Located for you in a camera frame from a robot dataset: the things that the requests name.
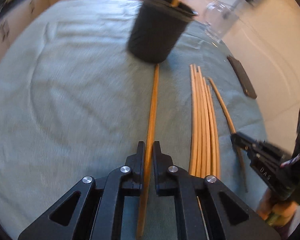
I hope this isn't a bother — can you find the bundle chopstick three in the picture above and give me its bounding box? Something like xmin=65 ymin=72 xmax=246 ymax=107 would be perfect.
xmin=197 ymin=66 xmax=211 ymax=178

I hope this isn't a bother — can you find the bundle chopstick two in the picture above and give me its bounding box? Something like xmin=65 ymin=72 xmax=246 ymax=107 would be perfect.
xmin=193 ymin=64 xmax=206 ymax=177

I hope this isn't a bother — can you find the clear glass pitcher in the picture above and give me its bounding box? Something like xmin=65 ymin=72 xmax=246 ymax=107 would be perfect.
xmin=203 ymin=0 xmax=244 ymax=43

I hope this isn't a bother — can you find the bundle chopstick four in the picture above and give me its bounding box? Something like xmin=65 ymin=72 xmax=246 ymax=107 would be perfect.
xmin=203 ymin=78 xmax=221 ymax=178

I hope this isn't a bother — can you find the black utensil holder cup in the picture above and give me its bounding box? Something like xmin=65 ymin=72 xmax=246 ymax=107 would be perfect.
xmin=127 ymin=0 xmax=198 ymax=63

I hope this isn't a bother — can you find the teal table cloth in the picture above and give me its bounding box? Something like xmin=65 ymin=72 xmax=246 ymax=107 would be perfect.
xmin=0 ymin=0 xmax=266 ymax=239

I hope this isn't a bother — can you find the person's hand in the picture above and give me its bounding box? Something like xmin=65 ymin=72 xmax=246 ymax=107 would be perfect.
xmin=256 ymin=189 xmax=298 ymax=226

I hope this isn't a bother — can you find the black smartphone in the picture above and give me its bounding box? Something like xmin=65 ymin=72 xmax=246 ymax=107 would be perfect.
xmin=227 ymin=55 xmax=257 ymax=99

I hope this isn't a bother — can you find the bundle chopstick one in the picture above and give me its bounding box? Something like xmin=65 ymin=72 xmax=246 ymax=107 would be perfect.
xmin=189 ymin=64 xmax=198 ymax=176

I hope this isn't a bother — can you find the wooden chopstick angled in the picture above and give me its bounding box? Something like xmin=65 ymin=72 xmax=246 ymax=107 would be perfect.
xmin=208 ymin=77 xmax=248 ymax=193

